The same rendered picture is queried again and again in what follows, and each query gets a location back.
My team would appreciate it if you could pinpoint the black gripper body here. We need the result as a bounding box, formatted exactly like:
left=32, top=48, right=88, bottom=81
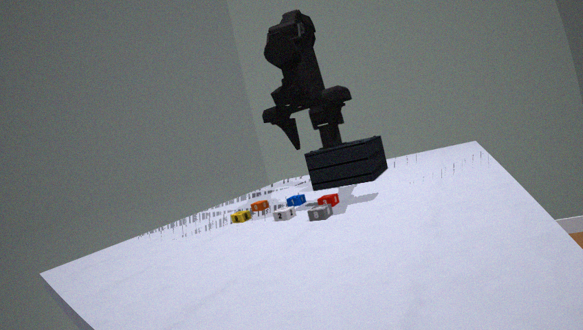
left=263, top=69, right=352, bottom=123

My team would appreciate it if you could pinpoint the red block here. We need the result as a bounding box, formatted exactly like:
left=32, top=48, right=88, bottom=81
left=318, top=193, right=339, bottom=207

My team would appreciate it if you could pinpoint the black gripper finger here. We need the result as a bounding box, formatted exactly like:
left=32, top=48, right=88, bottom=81
left=270, top=118, right=300, bottom=150
left=322, top=102, right=346, bottom=142

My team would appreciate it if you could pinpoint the blue block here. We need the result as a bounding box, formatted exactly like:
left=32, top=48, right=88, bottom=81
left=286, top=195, right=306, bottom=206

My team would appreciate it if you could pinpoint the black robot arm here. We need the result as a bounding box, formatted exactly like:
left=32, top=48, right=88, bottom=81
left=263, top=10, right=346, bottom=149

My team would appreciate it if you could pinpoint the orange block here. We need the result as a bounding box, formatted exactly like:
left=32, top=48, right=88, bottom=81
left=250, top=200, right=269, bottom=212

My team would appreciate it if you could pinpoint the yellow block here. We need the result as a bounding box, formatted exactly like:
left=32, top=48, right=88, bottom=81
left=231, top=210, right=252, bottom=223

